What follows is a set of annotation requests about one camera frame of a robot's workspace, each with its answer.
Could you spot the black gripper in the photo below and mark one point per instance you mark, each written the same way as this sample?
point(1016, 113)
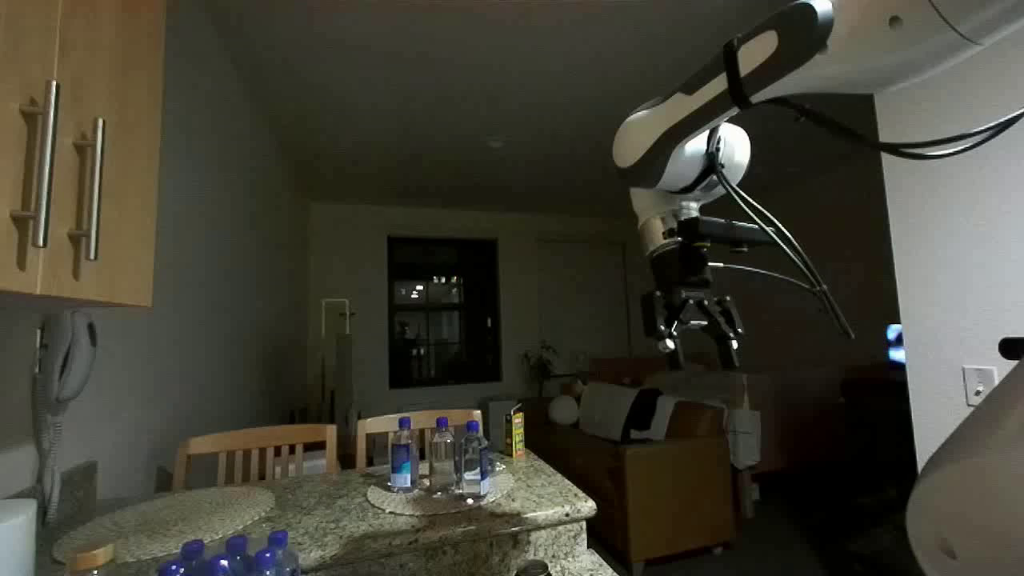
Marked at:
point(682, 273)

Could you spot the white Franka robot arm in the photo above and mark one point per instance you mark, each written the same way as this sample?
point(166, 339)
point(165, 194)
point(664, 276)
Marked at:
point(693, 108)

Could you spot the brown sofa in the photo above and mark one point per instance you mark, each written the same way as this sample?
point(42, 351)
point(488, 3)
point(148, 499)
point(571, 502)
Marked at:
point(641, 369)

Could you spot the white black bag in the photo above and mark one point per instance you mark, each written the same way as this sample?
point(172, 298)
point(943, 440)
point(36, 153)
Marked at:
point(610, 412)

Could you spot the white hanging bag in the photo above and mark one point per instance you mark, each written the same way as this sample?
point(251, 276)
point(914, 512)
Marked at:
point(744, 435)

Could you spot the round white object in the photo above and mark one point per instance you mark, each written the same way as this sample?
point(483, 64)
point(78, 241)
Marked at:
point(563, 412)

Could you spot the potted house plant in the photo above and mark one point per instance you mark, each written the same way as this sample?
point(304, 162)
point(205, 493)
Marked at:
point(538, 369)

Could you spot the wooden sideboard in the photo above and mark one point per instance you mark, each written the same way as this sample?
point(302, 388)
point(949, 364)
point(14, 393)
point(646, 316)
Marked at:
point(659, 489)

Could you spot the glowing blue screen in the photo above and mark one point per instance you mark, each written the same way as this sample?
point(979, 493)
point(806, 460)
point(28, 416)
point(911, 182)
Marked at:
point(895, 342)

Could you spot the small yellow box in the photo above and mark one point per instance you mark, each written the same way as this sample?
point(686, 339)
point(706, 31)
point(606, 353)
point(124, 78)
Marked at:
point(516, 435)

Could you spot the dark window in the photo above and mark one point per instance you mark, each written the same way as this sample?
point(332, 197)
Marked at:
point(444, 321)

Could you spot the blue label water bottle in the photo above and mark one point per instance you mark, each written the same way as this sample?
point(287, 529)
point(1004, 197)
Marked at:
point(476, 465)
point(400, 460)
point(444, 460)

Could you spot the light wooden chair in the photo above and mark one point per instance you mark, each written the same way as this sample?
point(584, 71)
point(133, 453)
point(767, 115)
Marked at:
point(372, 425)
point(258, 435)

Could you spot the round woven placemat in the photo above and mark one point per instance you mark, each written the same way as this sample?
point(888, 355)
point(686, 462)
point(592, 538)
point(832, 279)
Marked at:
point(386, 499)
point(161, 524)

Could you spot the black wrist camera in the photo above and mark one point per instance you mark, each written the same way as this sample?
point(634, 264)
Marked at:
point(723, 231)

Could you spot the white wall light switch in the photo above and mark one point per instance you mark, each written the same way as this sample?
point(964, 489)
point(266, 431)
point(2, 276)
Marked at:
point(978, 385)

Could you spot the white tall frame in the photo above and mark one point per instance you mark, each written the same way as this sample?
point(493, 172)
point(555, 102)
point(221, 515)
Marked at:
point(341, 364)

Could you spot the light wooden wall cabinet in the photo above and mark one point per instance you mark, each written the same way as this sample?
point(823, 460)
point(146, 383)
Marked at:
point(115, 64)

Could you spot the grey wall outlet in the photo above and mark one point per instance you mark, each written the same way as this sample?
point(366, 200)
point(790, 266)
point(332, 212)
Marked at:
point(78, 489)

